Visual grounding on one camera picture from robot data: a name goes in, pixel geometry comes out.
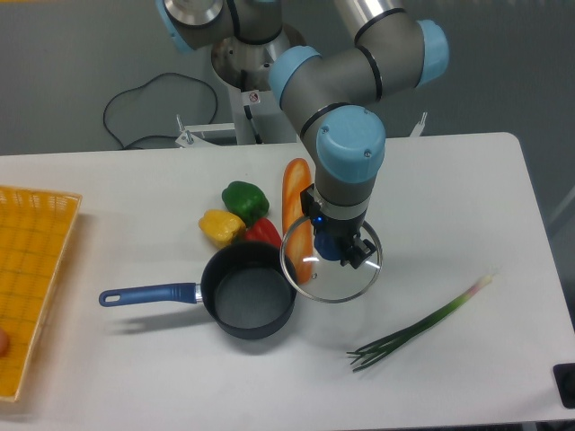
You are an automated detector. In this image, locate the glass lid blue knob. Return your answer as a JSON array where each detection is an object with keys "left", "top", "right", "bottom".
[{"left": 279, "top": 215, "right": 383, "bottom": 303}]

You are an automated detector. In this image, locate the yellow bell pepper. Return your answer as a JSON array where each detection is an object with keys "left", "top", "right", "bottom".
[{"left": 198, "top": 209, "right": 246, "bottom": 249}]

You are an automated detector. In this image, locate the yellow woven basket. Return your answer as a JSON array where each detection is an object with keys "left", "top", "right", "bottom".
[{"left": 1, "top": 185, "right": 82, "bottom": 402}]

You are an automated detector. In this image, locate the green bell pepper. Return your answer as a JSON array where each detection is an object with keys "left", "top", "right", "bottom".
[{"left": 221, "top": 180, "right": 270, "bottom": 227}]

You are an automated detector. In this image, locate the red bell pepper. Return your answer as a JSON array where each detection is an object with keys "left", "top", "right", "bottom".
[{"left": 244, "top": 217, "right": 282, "bottom": 249}]

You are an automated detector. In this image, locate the green spring onion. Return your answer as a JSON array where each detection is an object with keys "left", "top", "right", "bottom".
[{"left": 347, "top": 274, "right": 494, "bottom": 373}]

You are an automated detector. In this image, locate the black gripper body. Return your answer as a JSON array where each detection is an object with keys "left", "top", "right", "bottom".
[{"left": 311, "top": 213, "right": 364, "bottom": 251}]

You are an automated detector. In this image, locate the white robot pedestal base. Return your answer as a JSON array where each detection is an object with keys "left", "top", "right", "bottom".
[{"left": 173, "top": 31, "right": 428, "bottom": 149}]

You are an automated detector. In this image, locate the orange baguette bread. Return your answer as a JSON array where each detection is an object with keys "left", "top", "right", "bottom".
[{"left": 282, "top": 158, "right": 313, "bottom": 285}]

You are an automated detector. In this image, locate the black cable on floor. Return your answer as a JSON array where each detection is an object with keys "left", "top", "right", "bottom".
[{"left": 102, "top": 72, "right": 219, "bottom": 150}]

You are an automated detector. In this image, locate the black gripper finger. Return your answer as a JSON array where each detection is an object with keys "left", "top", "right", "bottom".
[
  {"left": 300, "top": 184, "right": 321, "bottom": 217},
  {"left": 340, "top": 234, "right": 376, "bottom": 268}
]

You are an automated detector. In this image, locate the dark saucepan blue handle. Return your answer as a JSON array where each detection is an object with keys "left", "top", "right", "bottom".
[{"left": 99, "top": 242, "right": 296, "bottom": 340}]

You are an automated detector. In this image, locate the black object table corner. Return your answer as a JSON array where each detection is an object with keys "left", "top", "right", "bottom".
[{"left": 553, "top": 363, "right": 575, "bottom": 409}]

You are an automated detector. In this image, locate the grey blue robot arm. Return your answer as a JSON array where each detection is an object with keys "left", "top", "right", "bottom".
[{"left": 156, "top": 1, "right": 449, "bottom": 267}]

